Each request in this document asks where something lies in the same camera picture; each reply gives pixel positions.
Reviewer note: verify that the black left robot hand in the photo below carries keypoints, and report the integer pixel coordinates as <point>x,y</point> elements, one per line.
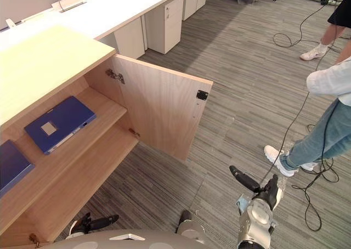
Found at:
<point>96,222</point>

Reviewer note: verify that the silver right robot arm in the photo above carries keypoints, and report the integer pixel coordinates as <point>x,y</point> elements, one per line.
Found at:
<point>256,221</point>

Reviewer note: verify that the plain blue folder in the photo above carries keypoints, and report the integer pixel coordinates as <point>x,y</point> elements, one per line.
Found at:
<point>12,166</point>

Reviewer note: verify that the blue folder with label window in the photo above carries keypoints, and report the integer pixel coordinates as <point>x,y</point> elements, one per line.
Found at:
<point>61,124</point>

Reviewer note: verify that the white drawer pedestal with key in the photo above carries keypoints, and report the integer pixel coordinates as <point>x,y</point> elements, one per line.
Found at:
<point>167,24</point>

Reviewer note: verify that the grey robot torso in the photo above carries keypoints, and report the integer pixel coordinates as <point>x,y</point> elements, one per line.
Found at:
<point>131,239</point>

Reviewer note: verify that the light wooden cabinet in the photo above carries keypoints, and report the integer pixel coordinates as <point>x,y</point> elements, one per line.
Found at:
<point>49,65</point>

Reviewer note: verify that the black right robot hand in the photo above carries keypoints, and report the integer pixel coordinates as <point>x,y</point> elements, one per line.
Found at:
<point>270,191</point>

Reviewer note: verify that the person in dark shorts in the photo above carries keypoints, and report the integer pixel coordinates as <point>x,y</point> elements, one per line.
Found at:
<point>329,32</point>

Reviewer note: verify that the small white desk clip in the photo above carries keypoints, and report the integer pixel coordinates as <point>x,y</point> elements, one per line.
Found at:
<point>11,23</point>

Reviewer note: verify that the black door latch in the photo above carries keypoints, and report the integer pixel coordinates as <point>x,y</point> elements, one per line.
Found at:
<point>201,95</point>

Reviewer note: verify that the silver robot leg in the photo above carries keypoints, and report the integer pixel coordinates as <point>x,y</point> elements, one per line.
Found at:
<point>189,227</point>

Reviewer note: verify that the person in jeans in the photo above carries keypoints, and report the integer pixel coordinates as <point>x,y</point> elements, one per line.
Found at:
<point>323,133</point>

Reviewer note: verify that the metal door hinge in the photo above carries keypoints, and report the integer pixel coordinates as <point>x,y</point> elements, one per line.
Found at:
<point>115,75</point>
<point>134,132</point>
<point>34,238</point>

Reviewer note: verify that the wooden cabinet door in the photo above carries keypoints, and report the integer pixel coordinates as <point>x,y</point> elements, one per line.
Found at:
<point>161,103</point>

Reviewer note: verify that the white desk leg panel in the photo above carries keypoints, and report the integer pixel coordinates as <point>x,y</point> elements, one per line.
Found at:
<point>130,39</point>

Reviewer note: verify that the long white desk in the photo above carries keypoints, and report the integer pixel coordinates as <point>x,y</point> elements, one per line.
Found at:
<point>104,10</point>

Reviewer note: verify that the blue tag on arm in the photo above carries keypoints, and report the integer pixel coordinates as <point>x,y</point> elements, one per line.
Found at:
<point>242,203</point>

